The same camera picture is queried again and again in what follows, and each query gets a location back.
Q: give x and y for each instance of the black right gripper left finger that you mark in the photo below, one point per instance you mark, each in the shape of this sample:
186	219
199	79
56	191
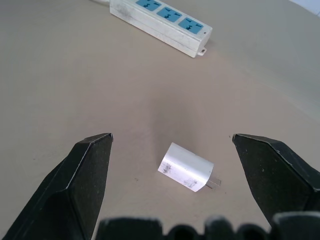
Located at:
75	190

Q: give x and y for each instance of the white power strip blue sockets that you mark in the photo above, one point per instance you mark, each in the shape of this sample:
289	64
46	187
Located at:
160	23

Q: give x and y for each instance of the white plug adapter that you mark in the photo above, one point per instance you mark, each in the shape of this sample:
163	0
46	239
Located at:
186	168

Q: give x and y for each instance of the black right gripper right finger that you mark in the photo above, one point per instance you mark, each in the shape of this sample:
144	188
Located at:
272	175

